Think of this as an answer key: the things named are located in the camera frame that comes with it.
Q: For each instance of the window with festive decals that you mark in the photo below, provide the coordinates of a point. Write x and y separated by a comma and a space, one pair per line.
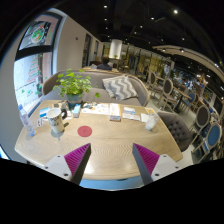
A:
30, 76

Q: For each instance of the small yellow card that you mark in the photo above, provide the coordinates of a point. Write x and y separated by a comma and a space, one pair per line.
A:
150, 110

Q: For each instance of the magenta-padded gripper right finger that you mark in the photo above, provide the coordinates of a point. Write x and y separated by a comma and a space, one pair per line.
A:
146, 159

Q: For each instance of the clear plastic cup with straw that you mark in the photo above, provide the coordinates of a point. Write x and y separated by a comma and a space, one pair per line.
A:
151, 122

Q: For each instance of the white paper napkin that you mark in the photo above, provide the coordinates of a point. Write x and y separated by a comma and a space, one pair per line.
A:
144, 117

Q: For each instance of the green potted plant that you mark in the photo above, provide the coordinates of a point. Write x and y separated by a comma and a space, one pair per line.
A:
73, 85

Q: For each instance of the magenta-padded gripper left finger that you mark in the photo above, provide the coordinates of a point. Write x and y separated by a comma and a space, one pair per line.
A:
77, 159

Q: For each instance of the grey tufted chair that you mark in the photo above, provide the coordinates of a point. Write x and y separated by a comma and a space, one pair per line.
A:
178, 128

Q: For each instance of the white and orange box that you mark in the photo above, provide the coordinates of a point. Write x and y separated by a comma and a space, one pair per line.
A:
115, 111

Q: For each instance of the person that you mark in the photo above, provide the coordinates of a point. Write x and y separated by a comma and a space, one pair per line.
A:
104, 65

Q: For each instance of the white printed menu sheet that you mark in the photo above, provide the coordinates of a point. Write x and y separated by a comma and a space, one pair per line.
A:
96, 108

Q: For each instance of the group of ceiling lights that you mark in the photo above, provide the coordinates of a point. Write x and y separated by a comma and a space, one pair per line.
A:
175, 11

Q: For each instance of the flat round red coaster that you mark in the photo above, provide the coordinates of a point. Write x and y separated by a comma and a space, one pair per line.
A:
85, 131

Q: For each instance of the grey curved sofa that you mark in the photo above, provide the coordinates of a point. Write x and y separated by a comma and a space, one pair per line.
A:
96, 78

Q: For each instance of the grey white chevron cushion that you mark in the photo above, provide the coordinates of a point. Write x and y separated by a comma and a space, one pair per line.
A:
120, 87

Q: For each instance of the group of dining chairs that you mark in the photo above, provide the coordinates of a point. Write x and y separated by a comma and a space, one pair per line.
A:
166, 87

